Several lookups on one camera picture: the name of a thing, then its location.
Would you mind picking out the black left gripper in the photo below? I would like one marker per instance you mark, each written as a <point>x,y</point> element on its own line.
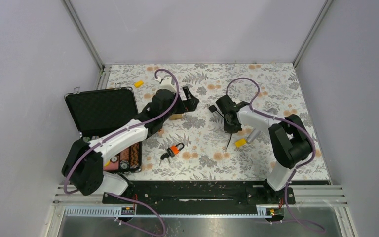
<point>190,104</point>

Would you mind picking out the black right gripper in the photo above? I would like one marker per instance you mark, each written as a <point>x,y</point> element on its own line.
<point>231,130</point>

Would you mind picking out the large brass padlock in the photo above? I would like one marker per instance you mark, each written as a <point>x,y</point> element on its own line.
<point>176,117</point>

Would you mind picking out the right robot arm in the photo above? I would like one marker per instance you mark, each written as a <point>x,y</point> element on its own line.
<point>290,141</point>

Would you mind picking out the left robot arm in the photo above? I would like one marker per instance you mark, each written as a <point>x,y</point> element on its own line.
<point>83,168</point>

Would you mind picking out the grey marker yellow cap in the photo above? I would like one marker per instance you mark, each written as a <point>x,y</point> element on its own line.
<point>252,136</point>

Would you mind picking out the floral table cloth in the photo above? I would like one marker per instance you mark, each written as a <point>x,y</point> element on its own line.
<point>209,152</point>

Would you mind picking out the small orange black padlock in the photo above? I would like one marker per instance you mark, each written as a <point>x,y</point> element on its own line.
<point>171,152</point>

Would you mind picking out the yellow block near case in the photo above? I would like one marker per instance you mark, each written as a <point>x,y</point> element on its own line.
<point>139,83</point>

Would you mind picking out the black poker chip case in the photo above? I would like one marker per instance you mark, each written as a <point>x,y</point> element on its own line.
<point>100,112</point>

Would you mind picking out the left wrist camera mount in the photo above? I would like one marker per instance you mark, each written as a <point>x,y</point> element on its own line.
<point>166,83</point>

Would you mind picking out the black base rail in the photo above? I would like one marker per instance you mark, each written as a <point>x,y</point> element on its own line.
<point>207,197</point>

